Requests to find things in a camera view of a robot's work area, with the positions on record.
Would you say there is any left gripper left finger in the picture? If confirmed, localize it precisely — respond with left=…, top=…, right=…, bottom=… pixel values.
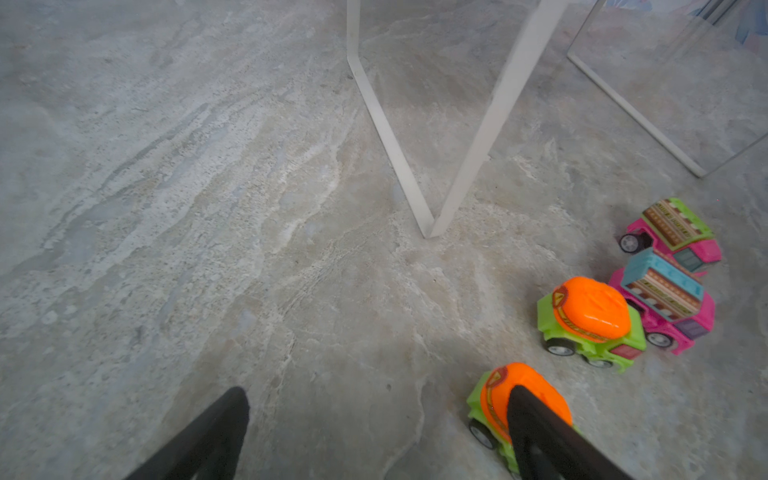
left=128, top=386, right=250, bottom=479

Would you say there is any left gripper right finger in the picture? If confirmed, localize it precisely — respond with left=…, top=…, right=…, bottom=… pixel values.
left=507, top=385, right=631, bottom=480

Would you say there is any green orange toy truck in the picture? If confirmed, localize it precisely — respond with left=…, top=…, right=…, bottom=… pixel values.
left=536, top=277, right=647, bottom=372
left=467, top=362, right=575, bottom=477

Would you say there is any pink toy truck blue top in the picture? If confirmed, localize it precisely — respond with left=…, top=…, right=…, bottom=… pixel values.
left=609, top=249, right=716, bottom=355

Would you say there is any pink toy truck green top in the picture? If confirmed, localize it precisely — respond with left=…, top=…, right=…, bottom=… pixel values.
left=618, top=197, right=723, bottom=277

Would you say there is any wooden two-tier shelf white frame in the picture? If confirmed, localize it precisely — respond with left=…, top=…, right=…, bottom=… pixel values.
left=346, top=1, right=767, bottom=238

